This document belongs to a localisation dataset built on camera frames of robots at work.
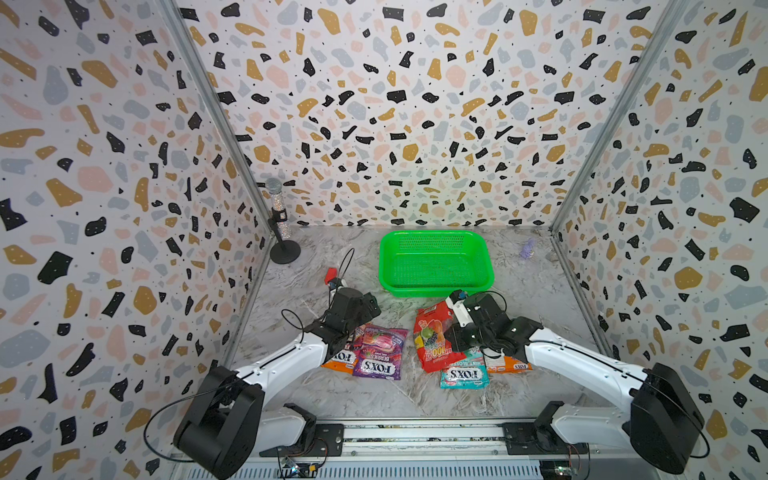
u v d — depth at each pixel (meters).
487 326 0.64
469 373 0.83
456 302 0.75
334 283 0.79
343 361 0.86
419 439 0.75
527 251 1.11
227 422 0.41
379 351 0.87
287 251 1.12
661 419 0.40
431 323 0.87
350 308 0.67
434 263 1.12
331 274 1.07
